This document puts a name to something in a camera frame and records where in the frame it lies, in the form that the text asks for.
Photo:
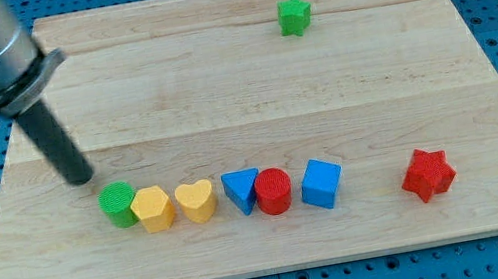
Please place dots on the yellow heart block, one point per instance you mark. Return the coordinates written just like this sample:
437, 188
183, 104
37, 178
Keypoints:
198, 200

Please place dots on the green star block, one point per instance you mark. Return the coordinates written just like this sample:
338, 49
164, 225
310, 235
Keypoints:
293, 16

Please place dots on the green cylinder block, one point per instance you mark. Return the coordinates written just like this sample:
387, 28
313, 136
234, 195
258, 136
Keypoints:
114, 200

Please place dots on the yellow hexagon block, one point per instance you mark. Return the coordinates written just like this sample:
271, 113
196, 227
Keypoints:
154, 209

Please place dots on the red cylinder block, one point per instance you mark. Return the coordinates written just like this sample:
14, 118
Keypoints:
273, 191

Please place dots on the red star block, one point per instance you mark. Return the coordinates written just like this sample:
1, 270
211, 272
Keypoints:
428, 173

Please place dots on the light wooden board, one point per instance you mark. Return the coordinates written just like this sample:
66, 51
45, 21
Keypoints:
167, 92

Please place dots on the blue triangle block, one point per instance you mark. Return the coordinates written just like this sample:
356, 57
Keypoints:
239, 187

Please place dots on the blue cube block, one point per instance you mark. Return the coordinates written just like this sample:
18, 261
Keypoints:
320, 183

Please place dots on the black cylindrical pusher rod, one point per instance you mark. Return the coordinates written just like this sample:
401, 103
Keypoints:
47, 134

